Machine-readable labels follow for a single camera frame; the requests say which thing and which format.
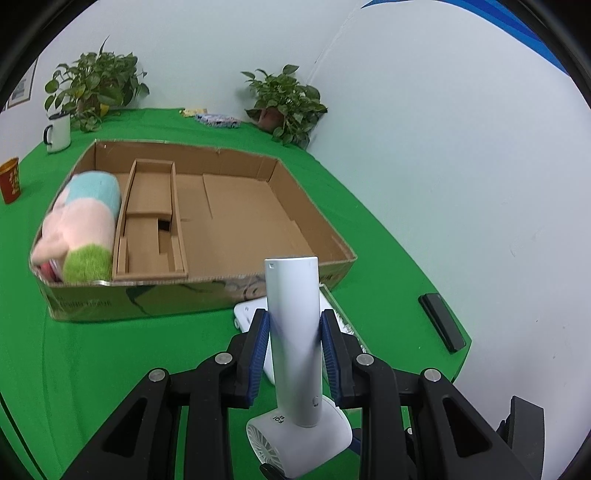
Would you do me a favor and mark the white mug with black handle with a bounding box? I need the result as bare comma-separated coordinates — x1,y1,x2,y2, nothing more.
43,112,72,154

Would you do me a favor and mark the white flat plastic device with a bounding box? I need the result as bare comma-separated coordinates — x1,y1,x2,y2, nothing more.
233,298,278,384

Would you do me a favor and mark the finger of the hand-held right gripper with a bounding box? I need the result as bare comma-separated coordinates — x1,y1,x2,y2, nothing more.
496,395,548,462

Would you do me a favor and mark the white handheld fan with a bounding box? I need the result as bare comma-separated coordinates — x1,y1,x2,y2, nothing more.
246,256,354,478

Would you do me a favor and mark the large leafy potted plant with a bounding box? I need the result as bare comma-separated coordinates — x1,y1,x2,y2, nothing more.
44,37,151,134

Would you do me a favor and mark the red paper cup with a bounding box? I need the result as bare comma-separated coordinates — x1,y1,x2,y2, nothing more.
0,157,21,205

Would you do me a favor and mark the green and white medicine box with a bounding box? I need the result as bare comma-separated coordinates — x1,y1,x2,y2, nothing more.
318,282,372,356

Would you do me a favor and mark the colourful tissue pack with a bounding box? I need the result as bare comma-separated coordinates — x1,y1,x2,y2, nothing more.
194,113,243,128

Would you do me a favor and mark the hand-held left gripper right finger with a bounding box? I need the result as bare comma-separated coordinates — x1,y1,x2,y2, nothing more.
320,308,527,480

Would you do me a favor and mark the pink and teal plush toy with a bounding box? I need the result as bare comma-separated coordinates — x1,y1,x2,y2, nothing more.
30,171,123,283

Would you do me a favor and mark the small leafy potted plant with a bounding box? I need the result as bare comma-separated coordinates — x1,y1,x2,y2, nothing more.
241,65,328,149

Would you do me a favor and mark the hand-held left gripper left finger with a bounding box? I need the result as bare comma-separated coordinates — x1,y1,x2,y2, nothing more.
60,308,271,480

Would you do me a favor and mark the large shallow cardboard box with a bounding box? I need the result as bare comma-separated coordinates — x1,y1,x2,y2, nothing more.
29,138,358,323

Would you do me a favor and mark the black rectangular case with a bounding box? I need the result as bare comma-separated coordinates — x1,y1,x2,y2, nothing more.
418,292,467,354

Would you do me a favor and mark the long brown cardboard box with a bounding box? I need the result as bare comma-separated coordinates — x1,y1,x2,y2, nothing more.
112,159,190,281

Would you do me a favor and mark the green tablecloth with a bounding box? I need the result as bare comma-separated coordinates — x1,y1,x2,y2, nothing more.
0,107,474,480

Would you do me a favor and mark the group of framed certificates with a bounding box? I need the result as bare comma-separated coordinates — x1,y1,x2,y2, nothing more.
7,58,38,109

